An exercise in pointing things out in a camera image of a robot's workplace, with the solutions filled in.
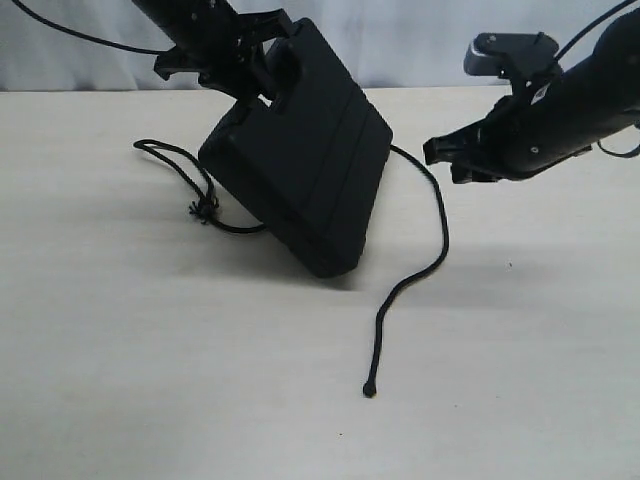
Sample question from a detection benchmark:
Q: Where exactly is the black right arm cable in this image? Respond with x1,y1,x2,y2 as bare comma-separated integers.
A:
552,0,640,156

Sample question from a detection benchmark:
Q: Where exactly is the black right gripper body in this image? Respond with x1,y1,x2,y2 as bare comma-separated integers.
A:
464,97,565,181

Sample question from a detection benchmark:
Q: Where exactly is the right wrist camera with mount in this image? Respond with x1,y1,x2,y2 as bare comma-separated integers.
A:
463,32,564,97

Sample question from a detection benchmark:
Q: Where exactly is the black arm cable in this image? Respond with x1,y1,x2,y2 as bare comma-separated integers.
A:
552,0,640,156
9,0,174,55

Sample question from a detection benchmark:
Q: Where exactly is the black cord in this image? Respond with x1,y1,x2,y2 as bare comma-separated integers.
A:
133,139,450,399

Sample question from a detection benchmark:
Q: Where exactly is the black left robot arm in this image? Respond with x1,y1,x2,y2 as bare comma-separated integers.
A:
135,1,295,111

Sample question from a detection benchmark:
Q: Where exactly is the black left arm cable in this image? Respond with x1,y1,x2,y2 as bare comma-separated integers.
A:
9,0,174,55

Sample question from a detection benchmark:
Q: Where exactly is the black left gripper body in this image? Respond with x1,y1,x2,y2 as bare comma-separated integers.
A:
153,9,276,100

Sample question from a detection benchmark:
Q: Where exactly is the black plastic carrying case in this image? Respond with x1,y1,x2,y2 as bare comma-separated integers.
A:
198,18,393,278

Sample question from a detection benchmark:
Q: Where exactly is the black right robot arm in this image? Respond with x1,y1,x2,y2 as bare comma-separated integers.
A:
423,10,639,184

